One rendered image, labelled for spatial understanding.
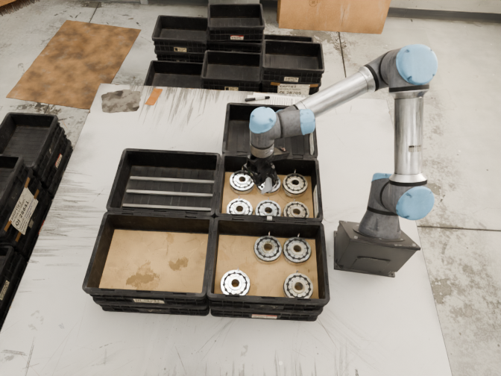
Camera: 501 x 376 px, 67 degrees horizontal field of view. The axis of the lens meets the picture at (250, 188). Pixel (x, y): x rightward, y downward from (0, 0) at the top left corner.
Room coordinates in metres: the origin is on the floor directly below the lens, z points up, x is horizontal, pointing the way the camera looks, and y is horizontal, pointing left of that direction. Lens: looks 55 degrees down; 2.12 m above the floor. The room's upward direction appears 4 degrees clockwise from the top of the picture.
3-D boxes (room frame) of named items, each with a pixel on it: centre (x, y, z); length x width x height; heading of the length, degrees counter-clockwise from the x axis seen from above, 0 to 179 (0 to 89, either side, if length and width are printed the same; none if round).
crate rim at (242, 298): (0.54, -0.08, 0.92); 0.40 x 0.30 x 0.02; 91
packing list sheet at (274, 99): (1.50, -0.12, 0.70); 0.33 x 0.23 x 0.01; 91
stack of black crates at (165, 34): (2.52, 0.58, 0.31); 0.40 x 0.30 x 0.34; 91
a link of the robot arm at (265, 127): (0.78, -0.03, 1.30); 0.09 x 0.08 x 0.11; 105
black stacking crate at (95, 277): (0.53, 0.32, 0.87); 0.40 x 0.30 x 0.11; 91
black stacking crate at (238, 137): (1.14, -0.07, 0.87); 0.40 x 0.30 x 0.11; 91
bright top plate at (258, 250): (0.60, -0.08, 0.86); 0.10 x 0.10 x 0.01
